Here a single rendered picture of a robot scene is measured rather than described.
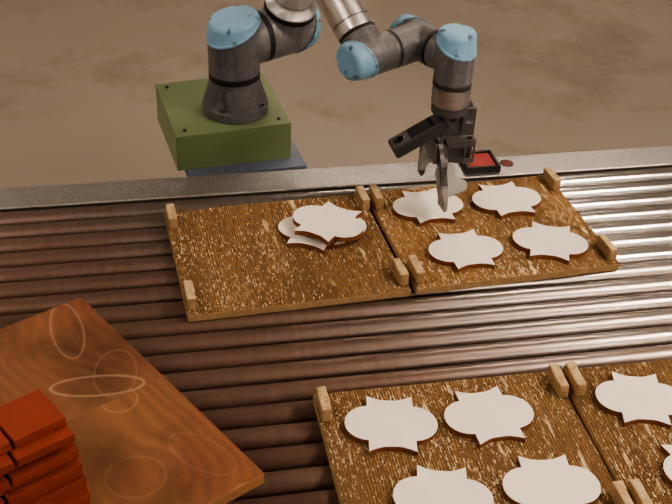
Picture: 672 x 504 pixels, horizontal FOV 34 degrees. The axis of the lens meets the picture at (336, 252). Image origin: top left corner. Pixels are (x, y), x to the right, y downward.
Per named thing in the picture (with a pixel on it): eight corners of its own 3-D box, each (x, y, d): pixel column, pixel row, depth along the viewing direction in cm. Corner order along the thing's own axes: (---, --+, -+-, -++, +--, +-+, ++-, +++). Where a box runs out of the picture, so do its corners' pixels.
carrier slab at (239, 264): (164, 218, 224) (164, 211, 223) (361, 199, 233) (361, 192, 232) (188, 322, 196) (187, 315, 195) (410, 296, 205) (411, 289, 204)
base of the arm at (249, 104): (194, 99, 259) (192, 61, 253) (255, 89, 264) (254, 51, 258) (214, 129, 248) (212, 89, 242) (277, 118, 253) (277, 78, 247)
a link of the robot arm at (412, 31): (373, 20, 213) (410, 39, 206) (417, 6, 219) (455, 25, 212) (371, 57, 218) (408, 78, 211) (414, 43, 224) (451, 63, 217)
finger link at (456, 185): (472, 208, 218) (467, 162, 218) (443, 211, 216) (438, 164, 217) (466, 210, 221) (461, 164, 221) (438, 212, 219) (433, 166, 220)
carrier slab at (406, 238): (365, 198, 233) (365, 192, 232) (546, 180, 242) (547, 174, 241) (416, 295, 205) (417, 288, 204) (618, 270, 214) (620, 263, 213)
